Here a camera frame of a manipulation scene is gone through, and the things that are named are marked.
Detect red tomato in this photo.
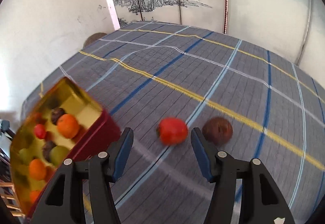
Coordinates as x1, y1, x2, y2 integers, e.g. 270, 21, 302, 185
34, 124, 46, 140
156, 117, 188, 146

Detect green tomato with stem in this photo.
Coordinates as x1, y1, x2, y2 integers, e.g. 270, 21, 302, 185
49, 145, 69, 167

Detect dark brown fruit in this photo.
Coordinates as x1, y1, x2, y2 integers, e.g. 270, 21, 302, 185
202, 116, 233, 146
42, 140, 56, 162

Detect large dark maroon fruit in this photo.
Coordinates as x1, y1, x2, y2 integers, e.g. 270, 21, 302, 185
51, 107, 66, 125

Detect large orange fruit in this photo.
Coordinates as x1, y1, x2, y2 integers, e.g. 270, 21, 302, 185
29, 159, 46, 181

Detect orange mandarin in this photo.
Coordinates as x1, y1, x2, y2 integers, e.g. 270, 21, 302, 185
57, 114, 80, 139

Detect gold tin box red sides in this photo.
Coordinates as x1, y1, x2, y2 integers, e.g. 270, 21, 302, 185
10, 77, 121, 216

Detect wooden stool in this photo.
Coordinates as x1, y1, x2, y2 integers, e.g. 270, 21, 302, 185
0, 181, 25, 218

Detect blue grey plaid tablecloth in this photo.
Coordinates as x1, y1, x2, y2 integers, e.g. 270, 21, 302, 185
21, 22, 324, 223

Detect grey round cushion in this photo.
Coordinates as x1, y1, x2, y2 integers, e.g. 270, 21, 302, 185
83, 32, 106, 48

